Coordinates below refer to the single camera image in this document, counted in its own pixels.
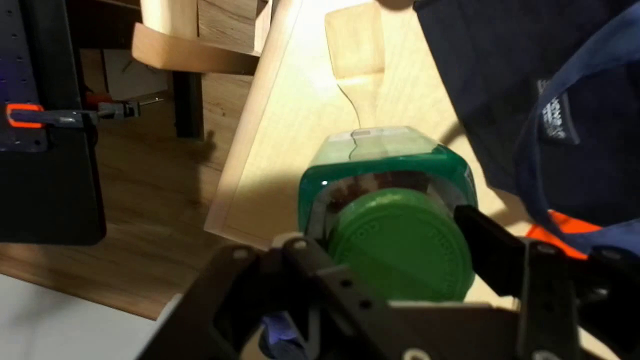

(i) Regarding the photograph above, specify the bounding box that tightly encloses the wooden table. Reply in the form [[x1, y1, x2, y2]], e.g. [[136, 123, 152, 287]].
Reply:
[[202, 0, 640, 360]]

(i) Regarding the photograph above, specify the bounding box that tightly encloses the orange clamp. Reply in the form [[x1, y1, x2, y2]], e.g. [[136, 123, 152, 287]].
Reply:
[[4, 98, 155, 131]]

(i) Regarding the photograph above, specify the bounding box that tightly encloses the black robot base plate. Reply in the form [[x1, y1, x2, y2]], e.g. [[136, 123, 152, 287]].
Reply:
[[0, 0, 105, 247]]

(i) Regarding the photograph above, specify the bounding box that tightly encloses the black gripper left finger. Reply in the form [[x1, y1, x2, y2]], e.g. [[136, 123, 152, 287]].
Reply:
[[272, 232, 388, 313]]

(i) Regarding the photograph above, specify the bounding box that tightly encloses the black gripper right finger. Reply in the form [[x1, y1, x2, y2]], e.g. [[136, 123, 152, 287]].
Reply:
[[453, 206, 526, 299]]

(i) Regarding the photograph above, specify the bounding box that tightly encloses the green bottle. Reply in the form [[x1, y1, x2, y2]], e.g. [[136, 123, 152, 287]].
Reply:
[[298, 127, 477, 303]]

